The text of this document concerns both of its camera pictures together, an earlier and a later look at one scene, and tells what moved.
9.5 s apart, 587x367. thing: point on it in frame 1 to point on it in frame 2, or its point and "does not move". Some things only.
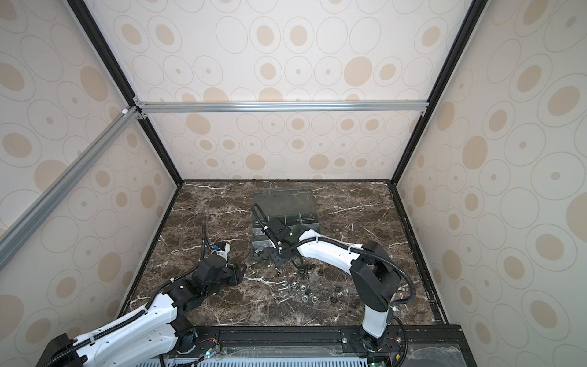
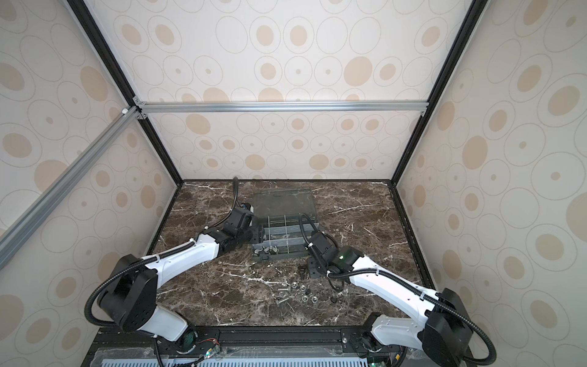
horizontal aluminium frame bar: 279,108 does not move
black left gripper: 237,272 to 258,232
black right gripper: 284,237 to 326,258
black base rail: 416,345 does not move
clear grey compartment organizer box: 293,206 does not move
